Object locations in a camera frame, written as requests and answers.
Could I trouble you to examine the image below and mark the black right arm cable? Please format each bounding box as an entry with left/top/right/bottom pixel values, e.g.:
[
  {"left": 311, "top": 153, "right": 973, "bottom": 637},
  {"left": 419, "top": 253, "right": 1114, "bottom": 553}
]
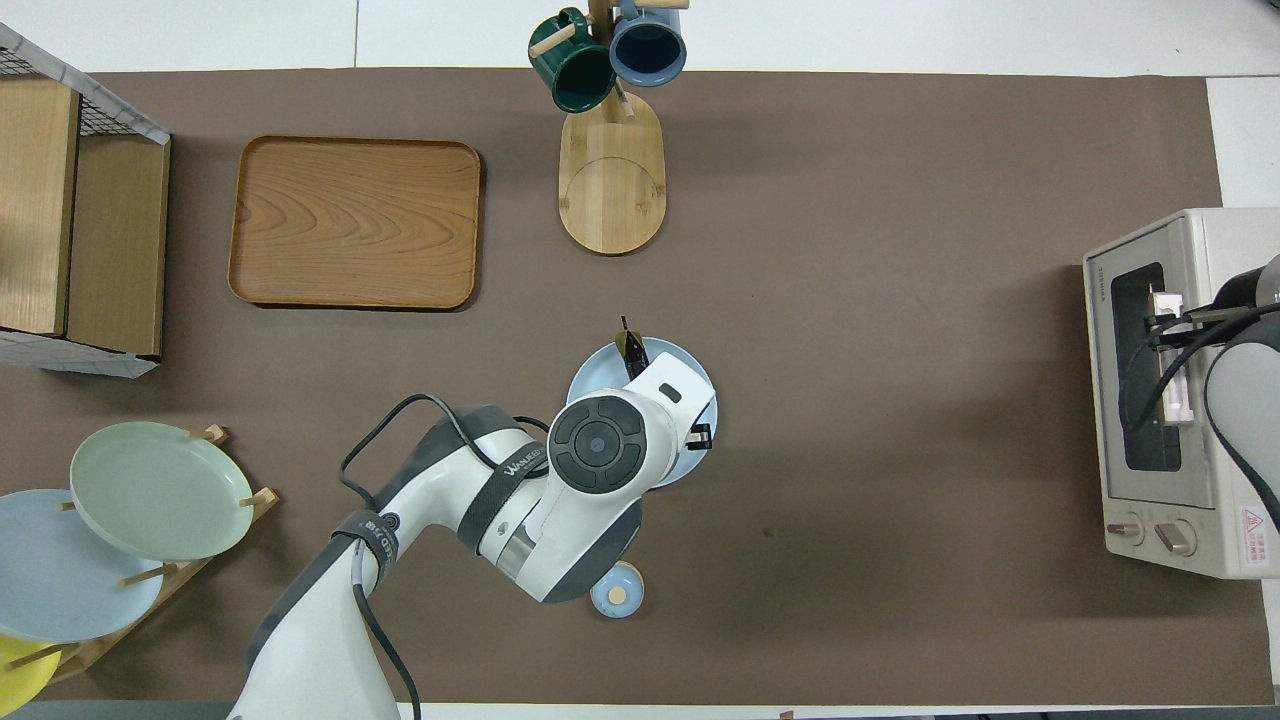
[{"left": 1118, "top": 298, "right": 1280, "bottom": 441}]

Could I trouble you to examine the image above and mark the cream toaster oven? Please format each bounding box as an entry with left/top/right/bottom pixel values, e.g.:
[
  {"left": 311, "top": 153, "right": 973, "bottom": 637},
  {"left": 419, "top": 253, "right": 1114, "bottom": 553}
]
[{"left": 1082, "top": 207, "right": 1280, "bottom": 581}]

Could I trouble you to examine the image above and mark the brown table mat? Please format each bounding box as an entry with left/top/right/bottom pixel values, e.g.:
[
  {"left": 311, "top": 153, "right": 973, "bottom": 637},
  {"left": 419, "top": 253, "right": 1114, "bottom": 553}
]
[{"left": 0, "top": 68, "right": 1276, "bottom": 706}]

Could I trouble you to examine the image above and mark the dark purple eggplant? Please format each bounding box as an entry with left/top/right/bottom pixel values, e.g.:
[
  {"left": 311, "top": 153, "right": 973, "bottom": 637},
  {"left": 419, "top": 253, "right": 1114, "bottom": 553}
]
[{"left": 618, "top": 317, "right": 653, "bottom": 381}]

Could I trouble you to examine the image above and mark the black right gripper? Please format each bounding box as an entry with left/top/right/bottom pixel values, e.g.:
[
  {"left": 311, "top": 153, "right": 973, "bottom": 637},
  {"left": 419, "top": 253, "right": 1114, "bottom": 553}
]
[{"left": 1143, "top": 255, "right": 1280, "bottom": 351}]

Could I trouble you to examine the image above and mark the wooden mug tree stand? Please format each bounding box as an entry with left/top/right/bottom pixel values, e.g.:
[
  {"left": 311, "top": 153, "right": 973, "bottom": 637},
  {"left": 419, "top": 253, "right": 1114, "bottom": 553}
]
[{"left": 528, "top": 0, "right": 691, "bottom": 257}]

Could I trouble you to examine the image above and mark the pale green plate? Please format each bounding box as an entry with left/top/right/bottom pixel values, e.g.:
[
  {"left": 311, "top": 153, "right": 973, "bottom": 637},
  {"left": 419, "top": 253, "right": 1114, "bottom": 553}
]
[{"left": 69, "top": 421, "right": 255, "bottom": 562}]

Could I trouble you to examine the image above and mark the wire and wood shelf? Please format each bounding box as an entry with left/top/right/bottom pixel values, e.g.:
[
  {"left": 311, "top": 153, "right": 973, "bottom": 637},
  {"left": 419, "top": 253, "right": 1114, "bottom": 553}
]
[{"left": 0, "top": 22, "right": 173, "bottom": 379}]

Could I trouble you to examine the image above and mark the wooden serving tray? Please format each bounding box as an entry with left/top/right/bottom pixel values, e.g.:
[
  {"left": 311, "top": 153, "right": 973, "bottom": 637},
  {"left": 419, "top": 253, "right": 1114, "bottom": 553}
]
[{"left": 227, "top": 135, "right": 483, "bottom": 311}]

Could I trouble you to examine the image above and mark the wooden plate rack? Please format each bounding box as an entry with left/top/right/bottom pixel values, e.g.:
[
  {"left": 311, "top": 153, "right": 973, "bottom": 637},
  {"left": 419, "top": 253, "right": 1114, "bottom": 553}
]
[{"left": 0, "top": 424, "right": 281, "bottom": 686}]

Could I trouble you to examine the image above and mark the glass oven door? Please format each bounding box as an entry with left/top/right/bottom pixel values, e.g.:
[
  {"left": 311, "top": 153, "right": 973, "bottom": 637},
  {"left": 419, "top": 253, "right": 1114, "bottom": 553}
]
[{"left": 1088, "top": 235, "right": 1216, "bottom": 509}]

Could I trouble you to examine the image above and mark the blue ceramic mug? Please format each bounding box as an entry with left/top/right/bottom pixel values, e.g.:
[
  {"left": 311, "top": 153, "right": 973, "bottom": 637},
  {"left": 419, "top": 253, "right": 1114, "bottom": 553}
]
[{"left": 608, "top": 0, "right": 689, "bottom": 88}]

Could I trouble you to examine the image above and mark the dark green ceramic mug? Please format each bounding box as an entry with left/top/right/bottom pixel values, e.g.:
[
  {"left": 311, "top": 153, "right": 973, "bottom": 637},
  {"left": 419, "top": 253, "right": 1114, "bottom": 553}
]
[{"left": 528, "top": 8, "right": 617, "bottom": 114}]

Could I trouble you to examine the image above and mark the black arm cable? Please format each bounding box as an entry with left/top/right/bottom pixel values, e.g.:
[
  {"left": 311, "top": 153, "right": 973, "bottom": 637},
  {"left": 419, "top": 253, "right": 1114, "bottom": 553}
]
[
  {"left": 1118, "top": 298, "right": 1280, "bottom": 441},
  {"left": 338, "top": 393, "right": 551, "bottom": 720}
]

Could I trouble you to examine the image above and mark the yellow plate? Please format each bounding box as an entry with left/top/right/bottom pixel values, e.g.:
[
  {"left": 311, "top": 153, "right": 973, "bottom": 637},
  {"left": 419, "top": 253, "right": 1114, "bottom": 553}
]
[{"left": 0, "top": 633, "right": 63, "bottom": 718}]

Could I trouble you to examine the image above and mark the light blue racked plate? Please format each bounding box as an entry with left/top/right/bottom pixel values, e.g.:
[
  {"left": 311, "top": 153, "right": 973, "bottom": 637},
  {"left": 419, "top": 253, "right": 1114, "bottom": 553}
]
[{"left": 0, "top": 488, "right": 166, "bottom": 644}]

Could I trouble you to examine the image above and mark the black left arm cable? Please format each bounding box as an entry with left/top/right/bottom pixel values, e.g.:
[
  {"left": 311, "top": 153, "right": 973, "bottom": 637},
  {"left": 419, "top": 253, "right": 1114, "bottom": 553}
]
[{"left": 338, "top": 393, "right": 551, "bottom": 720}]

